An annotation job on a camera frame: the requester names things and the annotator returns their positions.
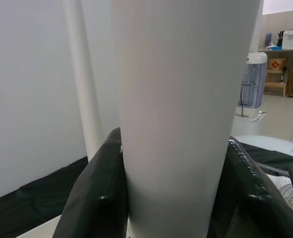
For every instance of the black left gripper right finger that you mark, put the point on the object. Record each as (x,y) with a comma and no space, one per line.
(248,203)

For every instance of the white countertop appliance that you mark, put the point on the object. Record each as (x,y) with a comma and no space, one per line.
(290,39)

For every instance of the black table cloth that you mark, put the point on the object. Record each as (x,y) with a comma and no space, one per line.
(24,198)

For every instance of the blue water jug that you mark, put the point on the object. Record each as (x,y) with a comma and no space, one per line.
(269,39)

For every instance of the wooden low bench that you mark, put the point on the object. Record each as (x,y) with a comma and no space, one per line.
(275,85)

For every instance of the yellow box with red label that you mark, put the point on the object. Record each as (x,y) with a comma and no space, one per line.
(276,65)

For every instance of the white plastic cabinet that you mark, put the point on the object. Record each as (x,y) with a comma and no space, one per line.
(245,124)

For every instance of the black knife block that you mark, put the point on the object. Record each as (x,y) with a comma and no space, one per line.
(280,41)

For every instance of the white insect killer lamp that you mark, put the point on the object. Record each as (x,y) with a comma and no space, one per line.
(252,81)

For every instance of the white tapered plastic table leg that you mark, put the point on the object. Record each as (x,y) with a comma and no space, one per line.
(181,99)
(81,74)

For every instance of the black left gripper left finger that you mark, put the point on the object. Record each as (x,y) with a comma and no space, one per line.
(99,186)

